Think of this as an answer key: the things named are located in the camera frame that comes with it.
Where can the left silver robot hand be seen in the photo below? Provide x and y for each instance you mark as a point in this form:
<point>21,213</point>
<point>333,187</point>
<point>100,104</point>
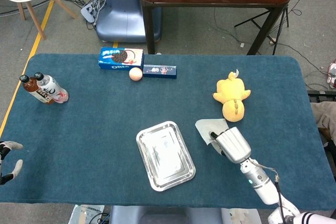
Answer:
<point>4,166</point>

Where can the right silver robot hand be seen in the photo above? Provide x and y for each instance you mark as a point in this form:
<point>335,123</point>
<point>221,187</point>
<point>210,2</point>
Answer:
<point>233,145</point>

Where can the white paper towel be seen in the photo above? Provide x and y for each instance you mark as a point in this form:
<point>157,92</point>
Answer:
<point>207,125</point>

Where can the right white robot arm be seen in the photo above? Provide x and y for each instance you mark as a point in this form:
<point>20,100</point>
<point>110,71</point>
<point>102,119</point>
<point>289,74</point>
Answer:
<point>258,179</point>

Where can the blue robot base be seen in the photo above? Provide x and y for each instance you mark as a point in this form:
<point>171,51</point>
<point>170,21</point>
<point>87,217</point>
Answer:
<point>120,16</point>

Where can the silver metal tray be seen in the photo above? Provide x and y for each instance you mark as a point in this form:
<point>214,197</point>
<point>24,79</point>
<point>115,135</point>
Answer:
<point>165,155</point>

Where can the yellow plush toy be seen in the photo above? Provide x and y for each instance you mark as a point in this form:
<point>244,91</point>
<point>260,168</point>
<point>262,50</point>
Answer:
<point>231,90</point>

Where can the brown tea bottle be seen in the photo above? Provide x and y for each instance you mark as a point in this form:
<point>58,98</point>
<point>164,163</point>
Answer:
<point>32,89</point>

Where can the clear bottle white label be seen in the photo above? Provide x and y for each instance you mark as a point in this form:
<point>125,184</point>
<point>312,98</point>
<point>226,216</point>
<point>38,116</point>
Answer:
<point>52,87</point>

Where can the white printed box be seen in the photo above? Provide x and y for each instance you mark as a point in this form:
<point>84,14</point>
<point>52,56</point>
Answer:
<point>84,213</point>

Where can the blue table cloth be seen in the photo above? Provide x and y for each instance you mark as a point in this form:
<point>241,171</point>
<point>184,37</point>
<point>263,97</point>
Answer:
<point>92,129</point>

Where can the brown fabric bundle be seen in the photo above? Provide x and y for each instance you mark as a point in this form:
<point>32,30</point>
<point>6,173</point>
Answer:
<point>325,113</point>

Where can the grey blue robot torso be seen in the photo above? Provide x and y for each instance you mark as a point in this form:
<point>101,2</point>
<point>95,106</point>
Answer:
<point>162,214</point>

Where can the small white floor plug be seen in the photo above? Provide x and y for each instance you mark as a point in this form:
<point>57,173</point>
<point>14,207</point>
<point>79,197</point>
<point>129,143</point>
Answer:
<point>242,44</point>

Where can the dark blue narrow box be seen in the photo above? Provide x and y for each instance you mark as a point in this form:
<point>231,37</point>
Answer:
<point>160,72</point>

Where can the peach coloured ball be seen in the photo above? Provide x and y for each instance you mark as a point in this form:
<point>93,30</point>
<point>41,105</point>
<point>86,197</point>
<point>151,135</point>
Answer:
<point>135,74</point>

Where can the pink white shoe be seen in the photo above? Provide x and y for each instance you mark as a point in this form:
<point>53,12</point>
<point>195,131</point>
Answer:
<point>333,74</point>

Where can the black tripod stand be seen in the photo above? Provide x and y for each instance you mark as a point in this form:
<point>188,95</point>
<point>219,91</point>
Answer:
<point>284,16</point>

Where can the blue Oreo cookie box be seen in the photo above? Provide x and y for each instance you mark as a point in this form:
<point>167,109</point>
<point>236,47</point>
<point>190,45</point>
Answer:
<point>118,58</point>

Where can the white power strip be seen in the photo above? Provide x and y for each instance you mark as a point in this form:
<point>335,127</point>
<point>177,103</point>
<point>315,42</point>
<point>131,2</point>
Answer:
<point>90,11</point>

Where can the black metal rail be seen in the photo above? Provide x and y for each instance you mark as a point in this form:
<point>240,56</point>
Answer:
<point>320,94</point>

